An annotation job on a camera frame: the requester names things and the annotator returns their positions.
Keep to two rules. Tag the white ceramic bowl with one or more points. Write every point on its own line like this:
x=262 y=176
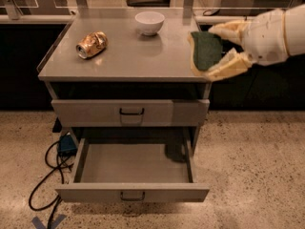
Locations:
x=149 y=22

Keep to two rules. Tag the crushed gold soda can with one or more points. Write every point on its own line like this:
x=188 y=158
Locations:
x=92 y=44

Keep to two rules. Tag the green and yellow sponge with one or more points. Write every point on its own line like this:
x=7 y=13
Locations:
x=206 y=51

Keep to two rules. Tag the grey metal drawer cabinet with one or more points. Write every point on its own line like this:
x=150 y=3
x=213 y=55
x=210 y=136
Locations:
x=133 y=66

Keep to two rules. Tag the blue power adapter box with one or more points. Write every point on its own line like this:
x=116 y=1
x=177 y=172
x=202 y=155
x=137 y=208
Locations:
x=66 y=146

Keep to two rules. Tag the blue tape floor marker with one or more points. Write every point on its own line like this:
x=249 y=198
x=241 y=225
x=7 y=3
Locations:
x=38 y=224

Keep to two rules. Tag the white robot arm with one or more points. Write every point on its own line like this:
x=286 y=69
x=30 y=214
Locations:
x=294 y=31

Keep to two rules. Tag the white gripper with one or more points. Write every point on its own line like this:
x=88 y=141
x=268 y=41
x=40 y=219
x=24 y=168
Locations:
x=268 y=37

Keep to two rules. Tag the open middle grey drawer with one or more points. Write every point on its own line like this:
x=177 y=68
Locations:
x=158 y=169

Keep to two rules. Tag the closed upper grey drawer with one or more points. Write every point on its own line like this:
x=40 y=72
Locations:
x=119 y=113

